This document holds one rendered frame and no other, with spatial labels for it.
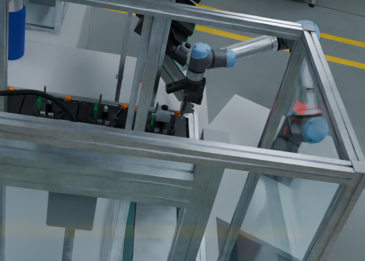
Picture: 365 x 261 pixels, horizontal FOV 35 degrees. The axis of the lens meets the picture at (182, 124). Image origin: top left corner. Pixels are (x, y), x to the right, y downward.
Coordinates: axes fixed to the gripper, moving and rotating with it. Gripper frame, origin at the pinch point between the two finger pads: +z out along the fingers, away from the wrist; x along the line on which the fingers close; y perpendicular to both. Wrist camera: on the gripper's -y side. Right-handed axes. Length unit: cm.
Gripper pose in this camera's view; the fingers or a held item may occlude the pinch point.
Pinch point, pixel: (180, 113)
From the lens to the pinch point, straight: 260.5
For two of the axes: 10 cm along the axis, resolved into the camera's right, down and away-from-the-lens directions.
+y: 9.8, 1.4, 1.3
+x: -0.1, -6.2, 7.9
